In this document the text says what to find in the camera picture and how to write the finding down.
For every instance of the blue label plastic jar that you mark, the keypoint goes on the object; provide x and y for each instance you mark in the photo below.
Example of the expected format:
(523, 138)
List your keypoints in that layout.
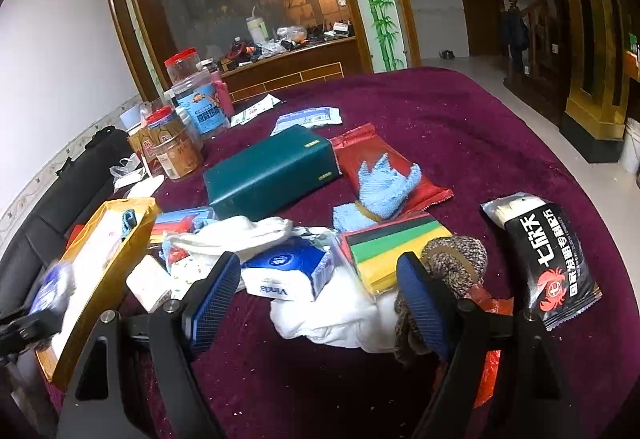
(202, 109)

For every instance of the white cloth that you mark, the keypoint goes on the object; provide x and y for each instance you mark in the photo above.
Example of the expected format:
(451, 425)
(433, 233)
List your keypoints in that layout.
(340, 319)

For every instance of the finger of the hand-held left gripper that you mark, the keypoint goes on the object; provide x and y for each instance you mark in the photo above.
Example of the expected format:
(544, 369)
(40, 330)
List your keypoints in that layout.
(35, 323)

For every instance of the striped green yellow sponge pack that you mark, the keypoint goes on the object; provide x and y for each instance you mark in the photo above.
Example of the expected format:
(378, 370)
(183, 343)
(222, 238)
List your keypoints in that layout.
(385, 249)

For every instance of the pastel striped cloth pack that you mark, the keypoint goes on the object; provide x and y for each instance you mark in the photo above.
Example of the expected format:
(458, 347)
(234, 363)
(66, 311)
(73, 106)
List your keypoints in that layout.
(180, 219)

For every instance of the clear jar with red lid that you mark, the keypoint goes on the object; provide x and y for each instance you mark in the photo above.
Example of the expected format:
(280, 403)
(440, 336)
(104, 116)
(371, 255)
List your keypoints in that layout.
(182, 64)

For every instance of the red foil packet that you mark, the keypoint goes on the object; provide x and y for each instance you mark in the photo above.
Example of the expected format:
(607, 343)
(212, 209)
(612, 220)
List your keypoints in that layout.
(355, 149)

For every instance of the clear plastic jar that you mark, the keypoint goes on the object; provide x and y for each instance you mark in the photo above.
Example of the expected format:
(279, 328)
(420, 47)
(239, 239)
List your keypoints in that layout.
(177, 149)

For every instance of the dark green box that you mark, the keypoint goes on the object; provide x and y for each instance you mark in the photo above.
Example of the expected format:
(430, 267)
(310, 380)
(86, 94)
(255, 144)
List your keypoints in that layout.
(270, 174)

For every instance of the dark wooden door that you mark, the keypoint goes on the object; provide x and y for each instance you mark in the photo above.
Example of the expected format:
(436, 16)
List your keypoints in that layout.
(477, 4)

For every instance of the white cup with straw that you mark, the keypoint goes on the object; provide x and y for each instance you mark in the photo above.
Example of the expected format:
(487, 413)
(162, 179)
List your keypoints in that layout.
(256, 29)

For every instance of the wooden stair railing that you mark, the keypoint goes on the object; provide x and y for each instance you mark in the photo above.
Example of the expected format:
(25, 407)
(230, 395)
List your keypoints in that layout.
(540, 54)

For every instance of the yellow-rimmed tray with cloth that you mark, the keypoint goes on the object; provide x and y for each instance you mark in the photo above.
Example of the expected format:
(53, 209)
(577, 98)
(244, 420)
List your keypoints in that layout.
(120, 264)

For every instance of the clear plastic bag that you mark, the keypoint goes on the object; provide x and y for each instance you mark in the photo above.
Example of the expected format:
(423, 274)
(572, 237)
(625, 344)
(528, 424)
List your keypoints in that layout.
(130, 171)

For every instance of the wooden counter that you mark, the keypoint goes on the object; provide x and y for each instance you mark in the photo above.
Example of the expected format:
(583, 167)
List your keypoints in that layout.
(300, 64)

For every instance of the black leather chair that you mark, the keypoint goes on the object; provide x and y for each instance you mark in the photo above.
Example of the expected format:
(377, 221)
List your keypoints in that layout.
(55, 199)

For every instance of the white bucket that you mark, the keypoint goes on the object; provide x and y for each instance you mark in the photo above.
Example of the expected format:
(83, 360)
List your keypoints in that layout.
(631, 146)

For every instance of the white rectangular sponge block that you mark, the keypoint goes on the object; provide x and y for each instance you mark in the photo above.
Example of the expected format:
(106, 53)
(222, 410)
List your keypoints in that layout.
(147, 286)

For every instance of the white blue wipes packet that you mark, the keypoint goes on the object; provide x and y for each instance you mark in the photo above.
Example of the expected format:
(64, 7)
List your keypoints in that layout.
(310, 119)

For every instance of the light blue knitted cloth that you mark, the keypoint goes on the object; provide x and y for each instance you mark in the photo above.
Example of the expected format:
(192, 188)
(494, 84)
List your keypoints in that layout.
(129, 218)

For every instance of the orange plastic bag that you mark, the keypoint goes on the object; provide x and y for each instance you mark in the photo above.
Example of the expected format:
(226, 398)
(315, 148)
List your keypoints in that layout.
(492, 369)

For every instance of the pink bottle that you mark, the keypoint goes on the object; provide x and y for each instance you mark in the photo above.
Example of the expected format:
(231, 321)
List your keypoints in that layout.
(224, 94)

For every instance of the blue white soft packet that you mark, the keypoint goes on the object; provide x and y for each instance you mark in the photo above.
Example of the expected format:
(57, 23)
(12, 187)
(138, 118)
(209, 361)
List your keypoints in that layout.
(50, 289)

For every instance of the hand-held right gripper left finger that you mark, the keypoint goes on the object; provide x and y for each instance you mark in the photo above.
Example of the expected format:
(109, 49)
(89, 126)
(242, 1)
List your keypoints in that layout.
(215, 299)

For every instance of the black snack packet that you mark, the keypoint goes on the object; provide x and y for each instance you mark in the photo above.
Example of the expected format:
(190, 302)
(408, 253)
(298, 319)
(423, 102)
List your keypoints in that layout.
(545, 259)

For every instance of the blue tissue pack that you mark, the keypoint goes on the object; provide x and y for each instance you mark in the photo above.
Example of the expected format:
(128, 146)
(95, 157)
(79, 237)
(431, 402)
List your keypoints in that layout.
(280, 269)

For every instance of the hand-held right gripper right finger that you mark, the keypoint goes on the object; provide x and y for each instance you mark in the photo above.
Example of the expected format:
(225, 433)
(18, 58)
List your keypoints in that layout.
(425, 314)

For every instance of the white sock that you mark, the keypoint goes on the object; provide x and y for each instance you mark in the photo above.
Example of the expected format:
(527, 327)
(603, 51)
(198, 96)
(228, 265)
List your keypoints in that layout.
(235, 231)

